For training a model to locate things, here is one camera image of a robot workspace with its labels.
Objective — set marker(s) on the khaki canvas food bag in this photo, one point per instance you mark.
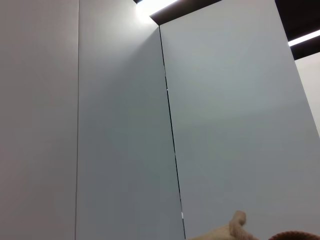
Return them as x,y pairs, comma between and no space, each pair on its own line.
237,227

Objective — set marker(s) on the ceiling light strip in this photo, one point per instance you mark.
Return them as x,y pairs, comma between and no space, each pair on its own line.
305,38
155,6

